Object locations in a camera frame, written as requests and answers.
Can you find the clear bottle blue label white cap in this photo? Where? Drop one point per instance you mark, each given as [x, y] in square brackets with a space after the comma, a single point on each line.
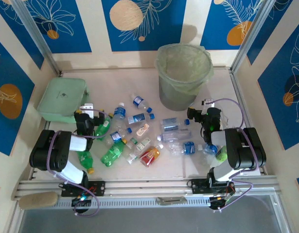
[119, 112]

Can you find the small clear bottle blue cap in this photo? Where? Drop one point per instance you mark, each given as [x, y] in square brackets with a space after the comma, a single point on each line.
[138, 100]
[116, 136]

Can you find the large clear bottle white cap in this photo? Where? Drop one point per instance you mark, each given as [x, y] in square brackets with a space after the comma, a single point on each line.
[173, 136]

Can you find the crushed clear bluish bottle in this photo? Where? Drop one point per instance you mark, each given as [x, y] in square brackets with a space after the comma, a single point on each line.
[210, 149]

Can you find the crushed bottle blue label white cap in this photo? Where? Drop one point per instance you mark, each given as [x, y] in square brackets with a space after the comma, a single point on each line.
[189, 148]

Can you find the square bottle blue white label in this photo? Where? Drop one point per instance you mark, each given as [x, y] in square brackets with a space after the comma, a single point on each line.
[137, 119]

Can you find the small bottle green white label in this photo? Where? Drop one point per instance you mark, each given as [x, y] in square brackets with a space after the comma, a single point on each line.
[132, 142]

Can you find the clear plastic bottle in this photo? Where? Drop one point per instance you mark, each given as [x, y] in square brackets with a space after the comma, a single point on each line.
[142, 129]

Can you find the small bottle cream label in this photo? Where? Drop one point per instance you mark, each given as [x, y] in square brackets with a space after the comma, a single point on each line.
[143, 144]

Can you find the small clear bottle green print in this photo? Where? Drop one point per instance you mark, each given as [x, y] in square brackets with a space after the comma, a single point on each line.
[132, 157]

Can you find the bottle with red yellow label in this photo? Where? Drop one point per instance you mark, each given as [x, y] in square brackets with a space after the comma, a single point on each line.
[149, 155]

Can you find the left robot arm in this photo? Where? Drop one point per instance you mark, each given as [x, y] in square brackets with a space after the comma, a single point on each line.
[54, 150]

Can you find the grey mesh waste bin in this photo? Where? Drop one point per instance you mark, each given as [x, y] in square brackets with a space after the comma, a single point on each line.
[176, 99]

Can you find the pale green bin liner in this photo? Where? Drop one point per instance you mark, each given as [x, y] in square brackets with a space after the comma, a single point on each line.
[183, 65]

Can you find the mint green zip case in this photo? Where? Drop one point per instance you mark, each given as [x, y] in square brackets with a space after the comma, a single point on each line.
[61, 97]

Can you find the light green tube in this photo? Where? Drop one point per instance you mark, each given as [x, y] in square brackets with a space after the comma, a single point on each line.
[221, 155]

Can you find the beige sponge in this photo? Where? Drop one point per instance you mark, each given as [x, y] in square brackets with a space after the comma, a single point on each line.
[38, 200]

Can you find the grey metal panel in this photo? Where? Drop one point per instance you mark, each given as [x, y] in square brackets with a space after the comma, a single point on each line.
[149, 221]

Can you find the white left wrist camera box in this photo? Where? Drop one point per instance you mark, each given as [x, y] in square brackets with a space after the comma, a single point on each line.
[87, 109]

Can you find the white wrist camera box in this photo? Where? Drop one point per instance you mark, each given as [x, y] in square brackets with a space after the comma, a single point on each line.
[87, 109]
[208, 103]

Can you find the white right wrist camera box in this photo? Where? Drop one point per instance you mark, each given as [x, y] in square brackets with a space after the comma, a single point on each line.
[208, 103]

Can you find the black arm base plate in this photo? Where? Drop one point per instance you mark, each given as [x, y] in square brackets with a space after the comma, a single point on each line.
[98, 188]
[198, 185]

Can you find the long aluminium base rail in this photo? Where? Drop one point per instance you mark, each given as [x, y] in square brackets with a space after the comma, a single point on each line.
[144, 187]

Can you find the aluminium frame post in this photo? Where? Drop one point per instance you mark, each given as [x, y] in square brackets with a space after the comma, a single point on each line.
[36, 31]
[250, 36]

